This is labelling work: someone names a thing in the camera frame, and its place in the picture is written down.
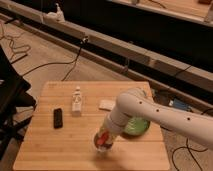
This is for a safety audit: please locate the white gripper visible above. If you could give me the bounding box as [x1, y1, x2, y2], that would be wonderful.
[98, 113, 126, 146]

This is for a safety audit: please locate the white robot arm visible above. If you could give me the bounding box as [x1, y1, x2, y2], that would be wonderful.
[94, 87, 213, 150]

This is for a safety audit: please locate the green round plate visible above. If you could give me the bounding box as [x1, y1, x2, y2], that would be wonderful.
[124, 117, 150, 136]

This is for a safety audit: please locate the white sponge block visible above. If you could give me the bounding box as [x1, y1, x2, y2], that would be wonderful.
[99, 100, 115, 111]

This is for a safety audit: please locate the white bottle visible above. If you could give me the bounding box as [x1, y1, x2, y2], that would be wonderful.
[72, 86, 82, 117]

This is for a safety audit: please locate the black rectangular block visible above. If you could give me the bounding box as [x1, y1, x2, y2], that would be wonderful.
[53, 108, 63, 129]

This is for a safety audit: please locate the blue power box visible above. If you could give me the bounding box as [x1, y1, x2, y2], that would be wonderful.
[169, 99, 191, 111]

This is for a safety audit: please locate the black cable right floor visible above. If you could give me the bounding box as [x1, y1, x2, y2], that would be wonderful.
[171, 108, 213, 171]

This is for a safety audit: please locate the black chair frame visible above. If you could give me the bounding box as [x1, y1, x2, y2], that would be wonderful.
[0, 45, 36, 161]

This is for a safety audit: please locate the black cable on floor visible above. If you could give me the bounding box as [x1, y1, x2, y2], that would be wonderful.
[20, 35, 90, 82]

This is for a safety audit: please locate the thin cable left floor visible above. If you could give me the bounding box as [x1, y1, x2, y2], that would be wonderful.
[0, 19, 32, 64]

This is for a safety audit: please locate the white object on rail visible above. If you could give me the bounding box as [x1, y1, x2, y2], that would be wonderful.
[46, 4, 65, 22]

